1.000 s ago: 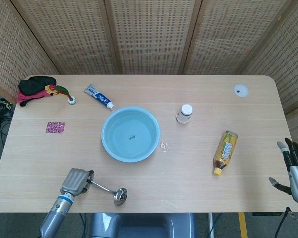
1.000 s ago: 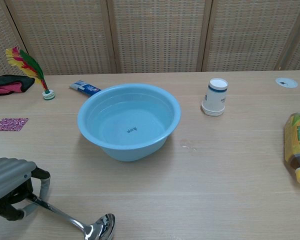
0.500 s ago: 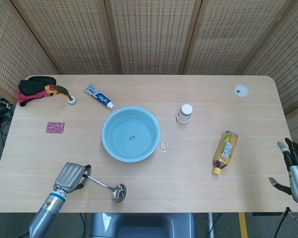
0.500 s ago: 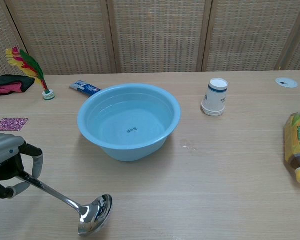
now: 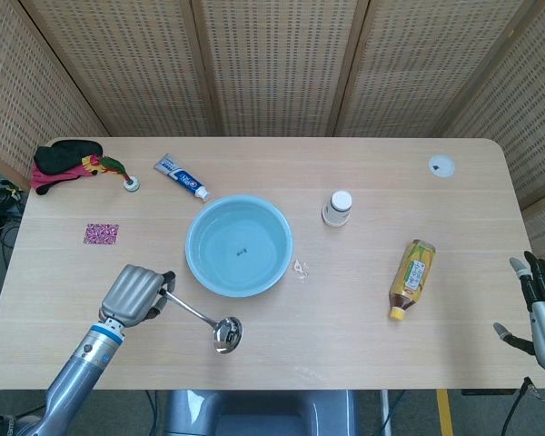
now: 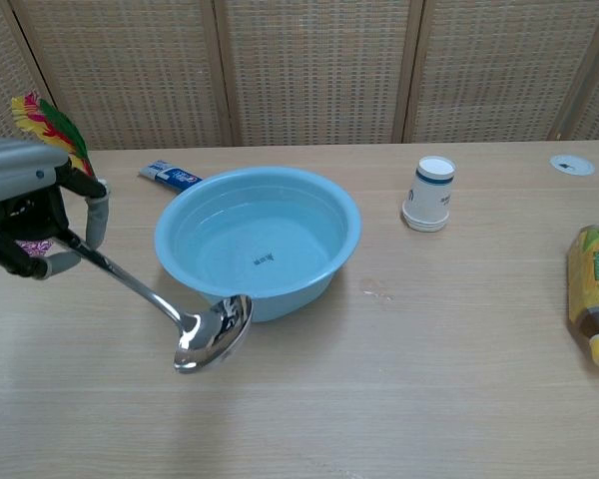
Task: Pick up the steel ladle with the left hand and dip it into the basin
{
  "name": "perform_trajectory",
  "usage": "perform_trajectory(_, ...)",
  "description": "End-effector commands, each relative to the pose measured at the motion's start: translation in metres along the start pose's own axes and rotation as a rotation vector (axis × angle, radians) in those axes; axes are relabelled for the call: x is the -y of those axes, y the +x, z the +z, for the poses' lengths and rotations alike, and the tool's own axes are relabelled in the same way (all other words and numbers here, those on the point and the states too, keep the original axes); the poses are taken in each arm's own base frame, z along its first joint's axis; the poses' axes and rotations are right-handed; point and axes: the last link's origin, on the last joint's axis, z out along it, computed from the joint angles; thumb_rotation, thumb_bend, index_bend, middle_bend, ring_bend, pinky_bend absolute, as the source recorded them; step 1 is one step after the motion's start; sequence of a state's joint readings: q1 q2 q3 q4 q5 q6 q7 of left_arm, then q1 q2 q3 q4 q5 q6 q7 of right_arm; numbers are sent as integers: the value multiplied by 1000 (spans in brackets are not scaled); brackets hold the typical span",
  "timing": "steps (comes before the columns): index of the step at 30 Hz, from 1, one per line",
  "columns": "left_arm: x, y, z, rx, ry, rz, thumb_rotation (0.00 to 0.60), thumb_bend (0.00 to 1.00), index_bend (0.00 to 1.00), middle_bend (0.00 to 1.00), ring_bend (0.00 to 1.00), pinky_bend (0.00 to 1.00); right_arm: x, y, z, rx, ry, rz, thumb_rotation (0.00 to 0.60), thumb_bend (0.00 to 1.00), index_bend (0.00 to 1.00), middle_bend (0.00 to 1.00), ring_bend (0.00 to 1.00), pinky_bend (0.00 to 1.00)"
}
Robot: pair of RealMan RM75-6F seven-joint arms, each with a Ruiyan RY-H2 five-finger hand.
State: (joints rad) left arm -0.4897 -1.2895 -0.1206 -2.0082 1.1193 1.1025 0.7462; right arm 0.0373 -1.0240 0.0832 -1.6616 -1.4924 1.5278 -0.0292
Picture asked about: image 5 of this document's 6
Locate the yellow floor tape strip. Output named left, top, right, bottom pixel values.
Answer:
left=436, top=389, right=453, bottom=436

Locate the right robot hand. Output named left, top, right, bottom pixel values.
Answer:
left=492, top=251, right=545, bottom=377

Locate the light blue bowl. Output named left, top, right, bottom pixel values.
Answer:
left=184, top=194, right=295, bottom=300

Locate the black and pink cloth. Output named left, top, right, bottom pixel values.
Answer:
left=30, top=139, right=104, bottom=197

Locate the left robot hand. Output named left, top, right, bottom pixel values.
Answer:
left=98, top=264, right=177, bottom=329

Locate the white plastic pill bottle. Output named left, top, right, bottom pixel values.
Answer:
left=322, top=190, right=352, bottom=228

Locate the white round table grommet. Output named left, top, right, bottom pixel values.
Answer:
left=427, top=154, right=456, bottom=179

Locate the pink patterned square card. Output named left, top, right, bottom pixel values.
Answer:
left=83, top=223, right=120, bottom=245

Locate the yellow tea drink bottle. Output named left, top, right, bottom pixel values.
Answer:
left=388, top=239, right=437, bottom=322

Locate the colourful feather shuttlecock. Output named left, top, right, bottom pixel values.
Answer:
left=82, top=154, right=142, bottom=193

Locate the blue white toothpaste tube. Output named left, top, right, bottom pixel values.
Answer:
left=153, top=153, right=211, bottom=203

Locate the metal ladle black handle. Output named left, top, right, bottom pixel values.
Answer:
left=161, top=285, right=244, bottom=356

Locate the woven bamboo folding screen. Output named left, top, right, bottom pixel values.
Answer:
left=0, top=0, right=545, bottom=273

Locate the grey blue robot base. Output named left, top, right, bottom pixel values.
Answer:
left=163, top=389, right=360, bottom=436

